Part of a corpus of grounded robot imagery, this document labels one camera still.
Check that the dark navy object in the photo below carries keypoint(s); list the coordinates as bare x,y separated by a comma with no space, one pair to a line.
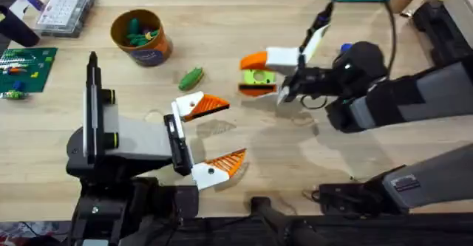
16,30

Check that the beige box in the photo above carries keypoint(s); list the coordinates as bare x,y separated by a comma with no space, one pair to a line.
462,13

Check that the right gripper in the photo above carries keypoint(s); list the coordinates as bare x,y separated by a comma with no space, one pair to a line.
354,68

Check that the green vegetable toy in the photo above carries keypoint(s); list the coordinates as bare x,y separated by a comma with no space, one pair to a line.
190,79

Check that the green board with blocks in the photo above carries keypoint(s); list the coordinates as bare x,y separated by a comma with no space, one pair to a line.
33,72

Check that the black case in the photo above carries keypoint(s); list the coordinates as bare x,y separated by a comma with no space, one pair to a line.
439,31

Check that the brown toy tub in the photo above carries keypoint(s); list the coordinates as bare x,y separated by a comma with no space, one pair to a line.
148,50

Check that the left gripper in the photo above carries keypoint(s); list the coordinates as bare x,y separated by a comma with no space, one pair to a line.
140,139

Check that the black rail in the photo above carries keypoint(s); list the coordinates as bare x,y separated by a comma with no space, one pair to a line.
369,233

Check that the green disc with holes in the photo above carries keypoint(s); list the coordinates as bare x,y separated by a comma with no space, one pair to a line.
258,77

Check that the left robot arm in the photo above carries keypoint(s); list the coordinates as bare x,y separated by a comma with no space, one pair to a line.
111,209

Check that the clear plastic parts box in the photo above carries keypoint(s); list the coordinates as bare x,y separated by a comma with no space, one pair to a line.
63,11

